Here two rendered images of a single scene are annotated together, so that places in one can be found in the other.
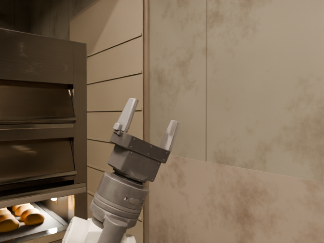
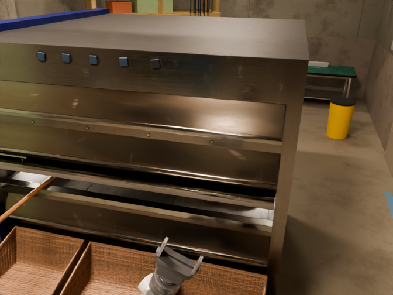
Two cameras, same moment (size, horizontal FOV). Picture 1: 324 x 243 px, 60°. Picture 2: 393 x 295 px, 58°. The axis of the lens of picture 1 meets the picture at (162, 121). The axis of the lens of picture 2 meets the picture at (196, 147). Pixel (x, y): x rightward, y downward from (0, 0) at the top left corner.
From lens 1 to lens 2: 0.93 m
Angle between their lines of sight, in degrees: 58
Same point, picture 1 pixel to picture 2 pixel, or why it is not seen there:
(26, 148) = (239, 154)
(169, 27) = not seen: outside the picture
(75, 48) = (295, 67)
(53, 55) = (268, 75)
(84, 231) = (146, 286)
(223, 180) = not seen: outside the picture
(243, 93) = not seen: outside the picture
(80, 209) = (280, 215)
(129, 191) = (158, 285)
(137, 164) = (165, 274)
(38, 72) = (253, 92)
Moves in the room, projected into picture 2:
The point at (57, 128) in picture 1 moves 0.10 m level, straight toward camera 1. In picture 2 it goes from (265, 143) to (257, 150)
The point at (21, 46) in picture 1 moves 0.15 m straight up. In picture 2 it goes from (239, 69) to (241, 35)
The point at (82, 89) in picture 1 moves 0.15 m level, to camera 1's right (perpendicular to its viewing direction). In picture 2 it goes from (296, 110) to (323, 119)
